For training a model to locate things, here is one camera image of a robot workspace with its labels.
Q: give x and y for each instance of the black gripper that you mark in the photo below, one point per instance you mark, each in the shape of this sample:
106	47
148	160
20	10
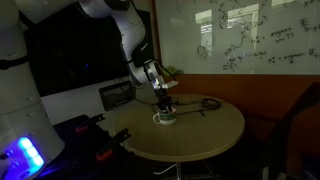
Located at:
160	90

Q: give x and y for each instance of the green object on whiteboard ledge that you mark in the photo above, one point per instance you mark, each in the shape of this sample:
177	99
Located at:
172	70

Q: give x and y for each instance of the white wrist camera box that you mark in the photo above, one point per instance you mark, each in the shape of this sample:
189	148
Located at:
170	84

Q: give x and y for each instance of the whiteboard with writing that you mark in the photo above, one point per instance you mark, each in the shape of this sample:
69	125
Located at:
240	36

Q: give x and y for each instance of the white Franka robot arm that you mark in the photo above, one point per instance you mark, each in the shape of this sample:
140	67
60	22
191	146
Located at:
133	31

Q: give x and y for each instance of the metal table pedestal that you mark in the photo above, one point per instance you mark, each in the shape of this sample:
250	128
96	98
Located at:
179	170

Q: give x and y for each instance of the large black wall monitor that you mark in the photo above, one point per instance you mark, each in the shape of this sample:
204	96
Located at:
76	56

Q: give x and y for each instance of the black robot cart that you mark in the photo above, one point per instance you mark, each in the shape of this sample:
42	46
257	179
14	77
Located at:
78	153

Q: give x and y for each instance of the white mug with green band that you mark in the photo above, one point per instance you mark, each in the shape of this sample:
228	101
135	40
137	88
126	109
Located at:
165	118

